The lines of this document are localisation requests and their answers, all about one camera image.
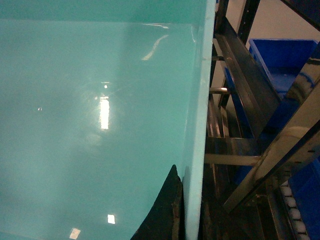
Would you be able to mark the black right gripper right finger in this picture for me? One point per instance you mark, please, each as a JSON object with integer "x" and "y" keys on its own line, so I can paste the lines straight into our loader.
{"x": 215, "y": 222}

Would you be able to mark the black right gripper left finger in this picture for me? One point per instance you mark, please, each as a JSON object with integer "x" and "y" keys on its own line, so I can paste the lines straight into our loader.
{"x": 165, "y": 220}

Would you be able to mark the teal plastic bin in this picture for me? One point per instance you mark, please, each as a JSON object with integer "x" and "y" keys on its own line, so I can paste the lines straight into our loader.
{"x": 98, "y": 100}

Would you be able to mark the blue bin upper shelf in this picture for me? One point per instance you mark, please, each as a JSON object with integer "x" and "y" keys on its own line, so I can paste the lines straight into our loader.
{"x": 281, "y": 59}

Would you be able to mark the white roller conveyor track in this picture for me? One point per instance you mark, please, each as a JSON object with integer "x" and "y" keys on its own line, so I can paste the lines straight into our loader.
{"x": 294, "y": 215}

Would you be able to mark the blue bin lower right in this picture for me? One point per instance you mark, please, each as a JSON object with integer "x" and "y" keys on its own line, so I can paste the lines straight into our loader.
{"x": 305, "y": 186}

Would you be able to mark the dark metal shelf frame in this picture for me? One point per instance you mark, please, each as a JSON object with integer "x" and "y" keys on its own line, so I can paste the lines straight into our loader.
{"x": 255, "y": 140}

